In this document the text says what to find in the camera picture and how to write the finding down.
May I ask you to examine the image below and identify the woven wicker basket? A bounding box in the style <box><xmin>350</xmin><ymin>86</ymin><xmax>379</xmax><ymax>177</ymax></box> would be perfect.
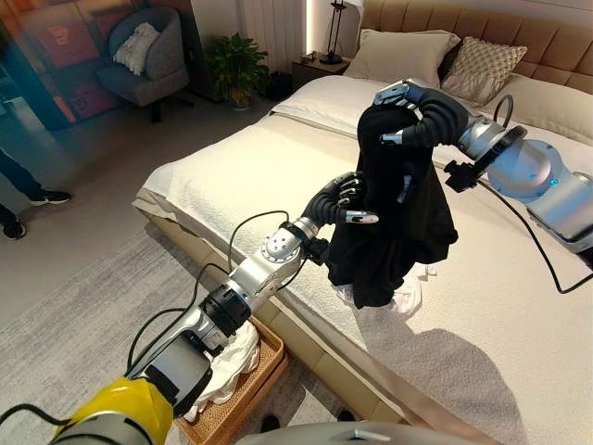
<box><xmin>173</xmin><ymin>314</ymin><xmax>289</xmax><ymax>445</ymax></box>

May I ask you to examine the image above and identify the cream quilted bedspread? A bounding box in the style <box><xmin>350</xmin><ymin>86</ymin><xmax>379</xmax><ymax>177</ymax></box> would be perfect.
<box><xmin>132</xmin><ymin>74</ymin><xmax>593</xmax><ymax>445</ymax></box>

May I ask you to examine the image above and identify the grey armchair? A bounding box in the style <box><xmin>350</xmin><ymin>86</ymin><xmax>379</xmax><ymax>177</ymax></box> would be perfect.
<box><xmin>95</xmin><ymin>6</ymin><xmax>196</xmax><ymax>124</ymax></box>

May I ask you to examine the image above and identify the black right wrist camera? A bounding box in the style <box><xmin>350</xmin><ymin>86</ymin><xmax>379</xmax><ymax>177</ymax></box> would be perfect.
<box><xmin>444</xmin><ymin>159</ymin><xmax>484</xmax><ymax>193</ymax></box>

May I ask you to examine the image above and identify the black table lamp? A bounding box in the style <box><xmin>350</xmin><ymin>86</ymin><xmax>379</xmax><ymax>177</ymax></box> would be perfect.
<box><xmin>318</xmin><ymin>0</ymin><xmax>365</xmax><ymax>66</ymax></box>

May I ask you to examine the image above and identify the white curtain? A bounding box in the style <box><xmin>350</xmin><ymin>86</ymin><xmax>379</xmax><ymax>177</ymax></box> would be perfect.
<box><xmin>240</xmin><ymin>0</ymin><xmax>308</xmax><ymax>53</ymax></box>

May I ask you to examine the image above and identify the silver robot torso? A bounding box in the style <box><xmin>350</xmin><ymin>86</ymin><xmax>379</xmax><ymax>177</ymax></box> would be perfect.
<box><xmin>233</xmin><ymin>419</ymin><xmax>493</xmax><ymax>445</ymax></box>

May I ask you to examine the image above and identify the tan upholstered bed frame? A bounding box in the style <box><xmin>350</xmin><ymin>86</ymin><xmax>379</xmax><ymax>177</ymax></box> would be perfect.
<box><xmin>143</xmin><ymin>0</ymin><xmax>593</xmax><ymax>445</ymax></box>

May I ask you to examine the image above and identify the white knitted cushion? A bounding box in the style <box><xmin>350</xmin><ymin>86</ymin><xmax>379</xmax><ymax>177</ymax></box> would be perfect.
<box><xmin>112</xmin><ymin>21</ymin><xmax>161</xmax><ymax>78</ymax></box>

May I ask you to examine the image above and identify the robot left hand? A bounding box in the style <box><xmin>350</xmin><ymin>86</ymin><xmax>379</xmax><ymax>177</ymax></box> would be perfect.
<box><xmin>308</xmin><ymin>170</ymin><xmax>380</xmax><ymax>228</ymax></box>

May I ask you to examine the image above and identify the white garment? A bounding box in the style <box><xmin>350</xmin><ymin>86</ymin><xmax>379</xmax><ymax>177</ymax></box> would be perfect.
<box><xmin>333</xmin><ymin>262</ymin><xmax>439</xmax><ymax>317</ymax></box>

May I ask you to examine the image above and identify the green potted plant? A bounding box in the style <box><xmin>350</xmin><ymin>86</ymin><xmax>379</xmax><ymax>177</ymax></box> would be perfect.
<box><xmin>203</xmin><ymin>31</ymin><xmax>272</xmax><ymax>111</ymax></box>

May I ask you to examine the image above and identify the black garment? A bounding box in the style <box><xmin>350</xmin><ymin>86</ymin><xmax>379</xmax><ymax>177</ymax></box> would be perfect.
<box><xmin>326</xmin><ymin>105</ymin><xmax>460</xmax><ymax>311</ymax></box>

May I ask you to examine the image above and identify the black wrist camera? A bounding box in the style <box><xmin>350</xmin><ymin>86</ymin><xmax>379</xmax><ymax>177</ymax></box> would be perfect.
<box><xmin>306</xmin><ymin>235</ymin><xmax>331</xmax><ymax>267</ymax></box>
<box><xmin>444</xmin><ymin>159</ymin><xmax>484</xmax><ymax>193</ymax></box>

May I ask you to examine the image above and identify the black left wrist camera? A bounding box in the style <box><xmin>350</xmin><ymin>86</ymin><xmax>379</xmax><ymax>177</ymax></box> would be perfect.
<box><xmin>306</xmin><ymin>235</ymin><xmax>331</xmax><ymax>267</ymax></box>

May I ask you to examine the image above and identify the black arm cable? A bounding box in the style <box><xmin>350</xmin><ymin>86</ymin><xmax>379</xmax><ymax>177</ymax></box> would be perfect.
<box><xmin>127</xmin><ymin>210</ymin><xmax>291</xmax><ymax>372</ymax></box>
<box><xmin>479</xmin><ymin>94</ymin><xmax>593</xmax><ymax>295</ymax></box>

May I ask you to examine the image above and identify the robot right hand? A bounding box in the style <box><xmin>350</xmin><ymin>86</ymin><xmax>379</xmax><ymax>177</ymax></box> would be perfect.
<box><xmin>373</xmin><ymin>79</ymin><xmax>470</xmax><ymax>147</ymax></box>

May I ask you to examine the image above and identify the small black bin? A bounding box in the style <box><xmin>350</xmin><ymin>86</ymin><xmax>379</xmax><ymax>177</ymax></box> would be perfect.
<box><xmin>268</xmin><ymin>70</ymin><xmax>294</xmax><ymax>102</ymax></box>

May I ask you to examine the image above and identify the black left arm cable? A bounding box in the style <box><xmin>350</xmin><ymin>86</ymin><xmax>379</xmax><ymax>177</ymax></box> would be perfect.
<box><xmin>127</xmin><ymin>210</ymin><xmax>291</xmax><ymax>372</ymax></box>

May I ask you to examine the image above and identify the beige patterned pillow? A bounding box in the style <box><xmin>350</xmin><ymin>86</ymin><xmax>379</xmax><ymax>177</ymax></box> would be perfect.
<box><xmin>439</xmin><ymin>35</ymin><xmax>529</xmax><ymax>108</ymax></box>

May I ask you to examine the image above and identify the dark wooden nightstand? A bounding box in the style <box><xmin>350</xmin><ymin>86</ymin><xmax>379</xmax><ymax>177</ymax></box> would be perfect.
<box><xmin>291</xmin><ymin>57</ymin><xmax>351</xmax><ymax>95</ymax></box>

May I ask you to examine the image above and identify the white crumpled cloth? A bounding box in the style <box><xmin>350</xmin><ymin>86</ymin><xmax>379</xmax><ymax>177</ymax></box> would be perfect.
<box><xmin>183</xmin><ymin>319</ymin><xmax>260</xmax><ymax>424</ymax></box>

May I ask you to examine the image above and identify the white pillow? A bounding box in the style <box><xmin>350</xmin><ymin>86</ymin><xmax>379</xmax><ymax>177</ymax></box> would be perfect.
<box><xmin>344</xmin><ymin>28</ymin><xmax>462</xmax><ymax>90</ymax></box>

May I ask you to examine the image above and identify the black shoulder cable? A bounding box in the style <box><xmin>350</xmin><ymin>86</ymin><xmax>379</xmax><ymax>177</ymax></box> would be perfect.
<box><xmin>0</xmin><ymin>402</ymin><xmax>71</xmax><ymax>428</ymax></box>

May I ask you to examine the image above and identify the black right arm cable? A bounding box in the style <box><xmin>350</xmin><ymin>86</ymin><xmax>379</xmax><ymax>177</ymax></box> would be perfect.
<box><xmin>479</xmin><ymin>94</ymin><xmax>593</xmax><ymax>295</ymax></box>

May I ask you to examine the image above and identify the grey rug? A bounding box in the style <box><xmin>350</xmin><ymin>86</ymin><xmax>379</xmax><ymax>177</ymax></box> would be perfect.
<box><xmin>0</xmin><ymin>221</ymin><xmax>404</xmax><ymax>445</ymax></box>

